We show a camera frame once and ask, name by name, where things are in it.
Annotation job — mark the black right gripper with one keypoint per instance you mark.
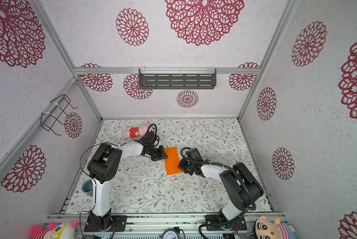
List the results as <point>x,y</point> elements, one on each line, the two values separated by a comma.
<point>181,166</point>

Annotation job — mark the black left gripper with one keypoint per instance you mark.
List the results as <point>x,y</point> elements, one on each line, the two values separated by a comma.
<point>161,155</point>

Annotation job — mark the orange square paper sheet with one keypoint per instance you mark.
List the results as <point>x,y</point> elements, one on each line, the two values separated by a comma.
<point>172,161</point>

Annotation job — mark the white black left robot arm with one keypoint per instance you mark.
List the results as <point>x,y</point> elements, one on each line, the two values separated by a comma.
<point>104,164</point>

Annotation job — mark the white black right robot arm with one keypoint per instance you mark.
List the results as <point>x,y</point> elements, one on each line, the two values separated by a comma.
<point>242,188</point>

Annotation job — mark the pink pig plush toy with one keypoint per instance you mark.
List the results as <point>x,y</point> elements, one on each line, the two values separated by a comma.
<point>138,131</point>

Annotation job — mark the round gauge clock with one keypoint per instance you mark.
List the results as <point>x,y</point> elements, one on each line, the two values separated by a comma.
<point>172,233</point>

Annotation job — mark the teal cup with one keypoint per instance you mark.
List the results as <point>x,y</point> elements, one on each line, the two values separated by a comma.
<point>87,188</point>

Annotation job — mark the boy face plush toy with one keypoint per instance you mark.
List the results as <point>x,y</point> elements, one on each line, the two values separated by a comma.
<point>264,229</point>

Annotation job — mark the pink white plush toy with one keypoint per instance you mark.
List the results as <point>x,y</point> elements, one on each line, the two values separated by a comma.
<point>61,231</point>

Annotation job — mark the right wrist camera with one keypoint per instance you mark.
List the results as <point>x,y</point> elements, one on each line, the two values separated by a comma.
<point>194,154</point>

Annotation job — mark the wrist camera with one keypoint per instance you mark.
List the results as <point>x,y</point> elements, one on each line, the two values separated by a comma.
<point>194,154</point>
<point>150,138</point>

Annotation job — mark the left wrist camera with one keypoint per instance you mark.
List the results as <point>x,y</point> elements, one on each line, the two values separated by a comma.
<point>150,138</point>

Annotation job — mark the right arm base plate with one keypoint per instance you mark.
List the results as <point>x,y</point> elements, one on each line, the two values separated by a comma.
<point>217,223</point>

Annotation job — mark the grey wall shelf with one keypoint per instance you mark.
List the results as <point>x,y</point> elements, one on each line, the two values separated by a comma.
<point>179,80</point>

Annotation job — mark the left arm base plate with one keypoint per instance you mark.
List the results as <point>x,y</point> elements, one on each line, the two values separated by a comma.
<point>105,224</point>

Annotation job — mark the black wire wall rack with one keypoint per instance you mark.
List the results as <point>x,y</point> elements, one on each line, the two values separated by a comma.
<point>50,118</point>

